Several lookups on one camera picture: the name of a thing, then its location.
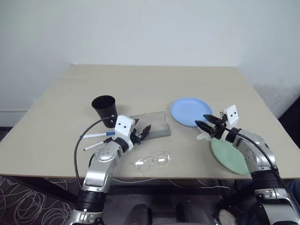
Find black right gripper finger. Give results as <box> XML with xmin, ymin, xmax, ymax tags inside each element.
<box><xmin>195</xmin><ymin>120</ymin><xmax>216</xmax><ymax>138</ymax></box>
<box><xmin>202</xmin><ymin>114</ymin><xmax>221</xmax><ymax>125</ymax></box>

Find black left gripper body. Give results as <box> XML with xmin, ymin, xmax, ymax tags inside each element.
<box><xmin>130</xmin><ymin>126</ymin><xmax>144</xmax><ymax>145</ymax></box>

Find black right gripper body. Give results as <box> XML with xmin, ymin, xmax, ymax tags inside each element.
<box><xmin>210</xmin><ymin>115</ymin><xmax>229</xmax><ymax>140</ymax></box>

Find white wrapper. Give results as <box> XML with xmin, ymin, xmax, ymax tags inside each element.
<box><xmin>196</xmin><ymin>132</ymin><xmax>212</xmax><ymax>142</ymax></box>

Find grey glasses case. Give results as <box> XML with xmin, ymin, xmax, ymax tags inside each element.
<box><xmin>128</xmin><ymin>111</ymin><xmax>172</xmax><ymax>140</ymax></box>

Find green round plate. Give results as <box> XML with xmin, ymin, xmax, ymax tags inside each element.
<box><xmin>210</xmin><ymin>138</ymin><xmax>253</xmax><ymax>177</ymax></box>

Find clear frame eyeglasses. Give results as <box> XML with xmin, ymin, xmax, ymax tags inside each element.
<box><xmin>135</xmin><ymin>150</ymin><xmax>173</xmax><ymax>173</ymax></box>

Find white pen with blue band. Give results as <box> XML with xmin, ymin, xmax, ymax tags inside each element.
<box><xmin>82</xmin><ymin>131</ymin><xmax>116</xmax><ymax>139</ymax></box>

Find white pen with black tip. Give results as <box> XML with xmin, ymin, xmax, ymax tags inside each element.
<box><xmin>83</xmin><ymin>137</ymin><xmax>113</xmax><ymax>151</ymax></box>

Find blue round plate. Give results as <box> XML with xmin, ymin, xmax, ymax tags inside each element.
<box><xmin>169</xmin><ymin>97</ymin><xmax>213</xmax><ymax>128</ymax></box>

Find black plastic cup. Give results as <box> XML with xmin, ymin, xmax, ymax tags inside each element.
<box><xmin>91</xmin><ymin>95</ymin><xmax>118</xmax><ymax>129</ymax></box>

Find dark grey rounded block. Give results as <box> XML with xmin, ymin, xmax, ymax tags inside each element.
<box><xmin>124</xmin><ymin>203</ymin><xmax>153</xmax><ymax>225</ymax></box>

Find white rounded shoe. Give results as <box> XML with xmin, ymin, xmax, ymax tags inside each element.
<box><xmin>217</xmin><ymin>209</ymin><xmax>237</xmax><ymax>224</ymax></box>

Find person's blue jeans leg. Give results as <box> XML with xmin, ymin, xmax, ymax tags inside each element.
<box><xmin>285</xmin><ymin>179</ymin><xmax>300</xmax><ymax>200</ymax></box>

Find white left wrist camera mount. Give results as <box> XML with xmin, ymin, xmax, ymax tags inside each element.
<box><xmin>114</xmin><ymin>114</ymin><xmax>136</xmax><ymax>150</ymax></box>

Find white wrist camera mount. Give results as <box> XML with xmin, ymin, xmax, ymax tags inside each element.
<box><xmin>114</xmin><ymin>114</ymin><xmax>136</xmax><ymax>150</ymax></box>
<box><xmin>220</xmin><ymin>105</ymin><xmax>240</xmax><ymax>142</ymax></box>

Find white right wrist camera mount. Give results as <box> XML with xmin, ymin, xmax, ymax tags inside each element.
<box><xmin>220</xmin><ymin>105</ymin><xmax>240</xmax><ymax>142</ymax></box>

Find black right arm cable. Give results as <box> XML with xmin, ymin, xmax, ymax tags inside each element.
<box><xmin>224</xmin><ymin>127</ymin><xmax>291</xmax><ymax>191</ymax></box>

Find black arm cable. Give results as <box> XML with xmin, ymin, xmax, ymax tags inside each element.
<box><xmin>224</xmin><ymin>127</ymin><xmax>291</xmax><ymax>191</ymax></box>
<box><xmin>73</xmin><ymin>116</ymin><xmax>118</xmax><ymax>190</ymax></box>

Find thin white cable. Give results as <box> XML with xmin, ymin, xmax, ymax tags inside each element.
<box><xmin>110</xmin><ymin>177</ymin><xmax>232</xmax><ymax>191</ymax></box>

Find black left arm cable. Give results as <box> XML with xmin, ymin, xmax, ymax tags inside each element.
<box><xmin>73</xmin><ymin>116</ymin><xmax>118</xmax><ymax>190</ymax></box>

